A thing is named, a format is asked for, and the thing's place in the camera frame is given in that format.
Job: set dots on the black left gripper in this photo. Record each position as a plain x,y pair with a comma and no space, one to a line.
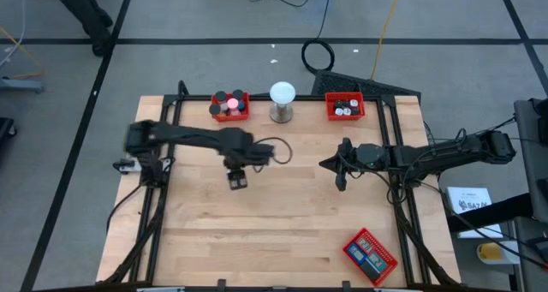
240,148

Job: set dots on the red digital clock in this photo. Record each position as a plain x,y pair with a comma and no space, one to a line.
365,243

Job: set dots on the person's leg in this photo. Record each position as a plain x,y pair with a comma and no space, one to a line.
85,13

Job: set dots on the black perforated panel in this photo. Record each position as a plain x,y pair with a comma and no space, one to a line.
364,86

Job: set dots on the grey floor stand foot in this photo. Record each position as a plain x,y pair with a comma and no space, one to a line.
21,85

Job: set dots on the white bulb lamp metal base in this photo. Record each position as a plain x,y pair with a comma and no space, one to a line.
282,91

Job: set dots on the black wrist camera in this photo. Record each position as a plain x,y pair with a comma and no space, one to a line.
237,180
346,145

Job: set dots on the white sand hourglass black caps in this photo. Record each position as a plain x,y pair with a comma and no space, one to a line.
220,96

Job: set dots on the yellow and white device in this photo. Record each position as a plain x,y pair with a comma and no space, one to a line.
490,251

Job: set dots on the red plastic slotted basket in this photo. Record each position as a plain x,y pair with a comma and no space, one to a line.
231,117
389,258
329,97

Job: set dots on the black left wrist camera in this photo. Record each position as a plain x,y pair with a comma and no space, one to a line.
237,180

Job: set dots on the white printed cardboard box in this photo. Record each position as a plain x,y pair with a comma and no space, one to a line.
468,198

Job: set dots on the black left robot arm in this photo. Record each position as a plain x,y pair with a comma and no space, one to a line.
184,135

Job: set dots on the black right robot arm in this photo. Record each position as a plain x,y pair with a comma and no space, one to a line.
449,153

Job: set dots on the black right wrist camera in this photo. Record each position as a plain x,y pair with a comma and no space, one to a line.
346,145

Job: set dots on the black aluminium table frame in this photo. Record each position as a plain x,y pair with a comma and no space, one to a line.
259,98

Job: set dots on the black wall charger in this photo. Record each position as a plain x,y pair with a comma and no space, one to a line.
339,103
355,111

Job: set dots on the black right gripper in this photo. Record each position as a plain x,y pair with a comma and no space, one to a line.
368,157

